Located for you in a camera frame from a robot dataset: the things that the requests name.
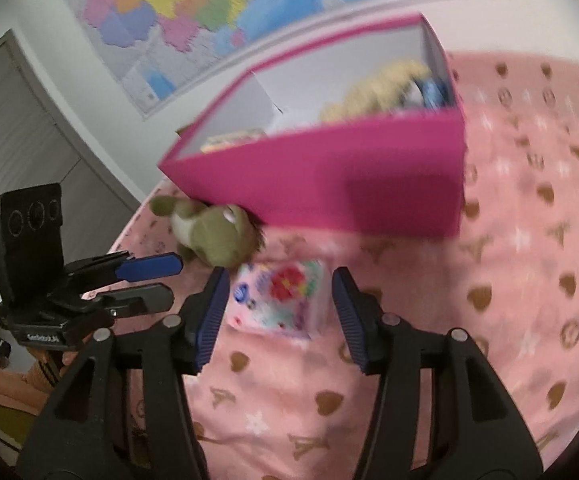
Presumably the floral tissue pack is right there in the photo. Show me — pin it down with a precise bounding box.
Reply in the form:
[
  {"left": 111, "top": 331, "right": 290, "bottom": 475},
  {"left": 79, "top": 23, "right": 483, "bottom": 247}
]
[{"left": 230, "top": 259, "right": 330, "bottom": 341}]

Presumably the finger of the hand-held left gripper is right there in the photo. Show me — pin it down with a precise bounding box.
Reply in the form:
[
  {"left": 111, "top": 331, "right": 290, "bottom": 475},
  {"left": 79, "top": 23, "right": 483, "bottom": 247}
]
[
  {"left": 82, "top": 283, "right": 175, "bottom": 317},
  {"left": 64, "top": 252, "right": 184, "bottom": 283}
]

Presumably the blue patterned soft item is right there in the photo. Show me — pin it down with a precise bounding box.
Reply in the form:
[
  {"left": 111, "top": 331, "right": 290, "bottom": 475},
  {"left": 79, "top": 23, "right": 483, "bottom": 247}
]
[{"left": 404, "top": 77, "right": 455, "bottom": 109}]

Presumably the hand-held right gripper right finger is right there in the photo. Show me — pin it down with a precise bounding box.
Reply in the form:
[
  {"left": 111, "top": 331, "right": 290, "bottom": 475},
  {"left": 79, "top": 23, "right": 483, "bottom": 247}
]
[{"left": 331, "top": 267, "right": 545, "bottom": 480}]

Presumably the grey wardrobe door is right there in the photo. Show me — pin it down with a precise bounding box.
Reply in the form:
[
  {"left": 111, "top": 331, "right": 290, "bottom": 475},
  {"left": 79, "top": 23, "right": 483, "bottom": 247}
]
[{"left": 0, "top": 30, "right": 140, "bottom": 261}]

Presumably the green plush toy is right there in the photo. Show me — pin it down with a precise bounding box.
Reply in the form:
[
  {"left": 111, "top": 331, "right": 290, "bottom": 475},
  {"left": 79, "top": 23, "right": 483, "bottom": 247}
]
[{"left": 150, "top": 195, "right": 265, "bottom": 267}]

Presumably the colourful wall map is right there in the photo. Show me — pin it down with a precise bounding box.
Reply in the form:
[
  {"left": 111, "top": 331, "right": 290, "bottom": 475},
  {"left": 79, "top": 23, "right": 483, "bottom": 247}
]
[{"left": 62, "top": 0, "right": 500, "bottom": 121}]

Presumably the pink printed blanket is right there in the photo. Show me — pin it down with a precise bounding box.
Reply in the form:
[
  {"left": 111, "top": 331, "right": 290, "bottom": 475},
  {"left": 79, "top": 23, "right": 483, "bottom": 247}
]
[{"left": 104, "top": 52, "right": 579, "bottom": 480}]

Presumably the pink cardboard box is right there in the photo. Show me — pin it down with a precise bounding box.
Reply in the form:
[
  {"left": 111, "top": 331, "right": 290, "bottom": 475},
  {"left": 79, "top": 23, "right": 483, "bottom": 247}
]
[{"left": 158, "top": 12, "right": 467, "bottom": 238}]

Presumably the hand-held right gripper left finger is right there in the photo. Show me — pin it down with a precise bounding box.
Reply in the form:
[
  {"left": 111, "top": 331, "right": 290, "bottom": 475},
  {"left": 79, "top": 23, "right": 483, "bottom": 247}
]
[{"left": 17, "top": 266, "right": 231, "bottom": 480}]

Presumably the beige plush toy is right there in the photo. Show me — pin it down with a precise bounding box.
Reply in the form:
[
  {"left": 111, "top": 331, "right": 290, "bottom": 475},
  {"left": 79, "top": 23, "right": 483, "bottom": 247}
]
[{"left": 319, "top": 59, "right": 433, "bottom": 123}]

